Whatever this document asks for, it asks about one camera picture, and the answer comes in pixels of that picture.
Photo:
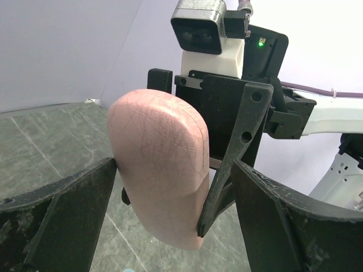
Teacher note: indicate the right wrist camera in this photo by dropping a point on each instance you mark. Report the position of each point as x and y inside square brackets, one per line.
[211, 36]

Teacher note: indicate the pink glasses case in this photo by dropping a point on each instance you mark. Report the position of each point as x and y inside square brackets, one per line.
[161, 146]

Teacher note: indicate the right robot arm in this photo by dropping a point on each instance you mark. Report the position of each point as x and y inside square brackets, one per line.
[340, 114]

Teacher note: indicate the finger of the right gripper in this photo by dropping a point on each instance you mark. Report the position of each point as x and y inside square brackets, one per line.
[254, 104]
[160, 79]

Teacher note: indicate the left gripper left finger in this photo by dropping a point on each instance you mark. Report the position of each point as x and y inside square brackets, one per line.
[57, 226]

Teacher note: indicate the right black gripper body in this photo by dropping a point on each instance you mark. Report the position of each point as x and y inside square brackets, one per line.
[217, 97]

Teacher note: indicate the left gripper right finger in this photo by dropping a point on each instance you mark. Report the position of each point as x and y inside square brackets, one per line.
[285, 230]

